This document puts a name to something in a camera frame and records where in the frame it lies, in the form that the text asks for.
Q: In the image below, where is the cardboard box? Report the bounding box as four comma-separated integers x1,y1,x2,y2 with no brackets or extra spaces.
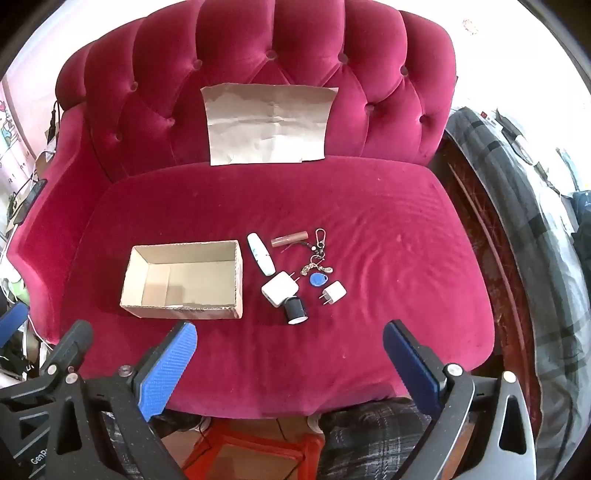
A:
119,240,243,320

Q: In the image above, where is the small white plug adapter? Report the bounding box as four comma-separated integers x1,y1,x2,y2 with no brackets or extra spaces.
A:
318,281,346,305

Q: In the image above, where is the black tape roll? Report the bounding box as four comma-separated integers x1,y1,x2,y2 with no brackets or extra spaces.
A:
283,296,308,325

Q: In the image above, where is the large white charger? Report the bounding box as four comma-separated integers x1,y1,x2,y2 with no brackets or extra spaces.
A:
260,271,298,308

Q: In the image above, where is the metal keychain with charms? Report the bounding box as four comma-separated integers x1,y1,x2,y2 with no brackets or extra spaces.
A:
280,227,334,276

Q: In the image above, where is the brown lipstick tube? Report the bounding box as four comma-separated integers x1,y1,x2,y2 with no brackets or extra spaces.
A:
270,231,308,248

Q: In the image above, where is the red plastic stool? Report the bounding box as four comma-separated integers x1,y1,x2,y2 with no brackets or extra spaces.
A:
181,419,325,479

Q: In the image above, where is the blue key fob tag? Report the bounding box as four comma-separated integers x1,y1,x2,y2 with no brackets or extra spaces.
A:
310,272,329,288

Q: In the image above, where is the white oval remote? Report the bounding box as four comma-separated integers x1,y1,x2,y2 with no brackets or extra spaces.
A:
246,232,276,277

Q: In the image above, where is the grey plaid blanket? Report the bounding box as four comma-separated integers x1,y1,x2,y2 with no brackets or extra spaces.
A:
446,107,590,479

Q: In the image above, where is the red velvet tufted sofa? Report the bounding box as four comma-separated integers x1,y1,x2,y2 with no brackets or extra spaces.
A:
7,1,495,419

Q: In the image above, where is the brown kraft paper sheet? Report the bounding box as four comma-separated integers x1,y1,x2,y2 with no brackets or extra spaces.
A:
201,83,339,166

